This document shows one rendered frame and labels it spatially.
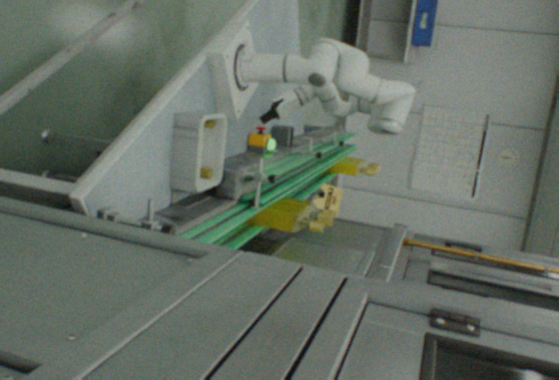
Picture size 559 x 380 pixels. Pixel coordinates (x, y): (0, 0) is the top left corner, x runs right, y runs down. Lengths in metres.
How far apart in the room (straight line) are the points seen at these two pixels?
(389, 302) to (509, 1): 7.02
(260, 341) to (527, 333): 0.34
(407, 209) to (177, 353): 7.28
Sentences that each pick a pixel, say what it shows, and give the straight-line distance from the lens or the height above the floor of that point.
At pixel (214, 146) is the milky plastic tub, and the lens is 1.67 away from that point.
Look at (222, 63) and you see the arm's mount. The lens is 1.69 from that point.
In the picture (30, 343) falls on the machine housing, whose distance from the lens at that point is 0.56.
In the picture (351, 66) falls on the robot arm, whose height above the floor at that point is 1.17.
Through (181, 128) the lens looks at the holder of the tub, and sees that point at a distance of 1.54.
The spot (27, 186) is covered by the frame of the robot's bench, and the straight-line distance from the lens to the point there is 1.43.
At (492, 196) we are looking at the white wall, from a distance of 7.69.
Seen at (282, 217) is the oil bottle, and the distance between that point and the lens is 1.74.
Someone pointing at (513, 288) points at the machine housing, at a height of 1.80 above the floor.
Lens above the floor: 1.50
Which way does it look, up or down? 17 degrees down
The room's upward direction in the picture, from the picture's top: 100 degrees clockwise
